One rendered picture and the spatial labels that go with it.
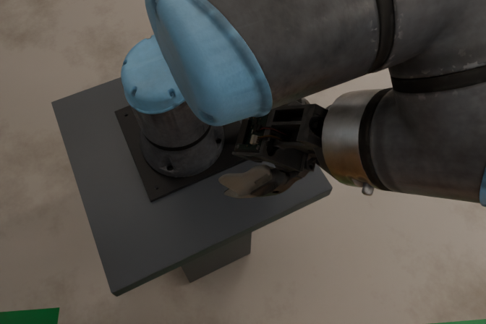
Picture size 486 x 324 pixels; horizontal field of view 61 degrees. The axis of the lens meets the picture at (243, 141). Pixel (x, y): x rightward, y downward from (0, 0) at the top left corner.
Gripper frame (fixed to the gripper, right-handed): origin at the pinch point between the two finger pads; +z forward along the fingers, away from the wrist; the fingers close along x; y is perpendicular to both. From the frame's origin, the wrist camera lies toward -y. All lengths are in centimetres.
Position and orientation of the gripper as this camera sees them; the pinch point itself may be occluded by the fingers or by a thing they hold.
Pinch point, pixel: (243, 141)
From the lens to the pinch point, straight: 57.3
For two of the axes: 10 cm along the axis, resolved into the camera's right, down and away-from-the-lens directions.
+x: -2.5, 9.5, -1.6
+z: -5.9, -0.2, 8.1
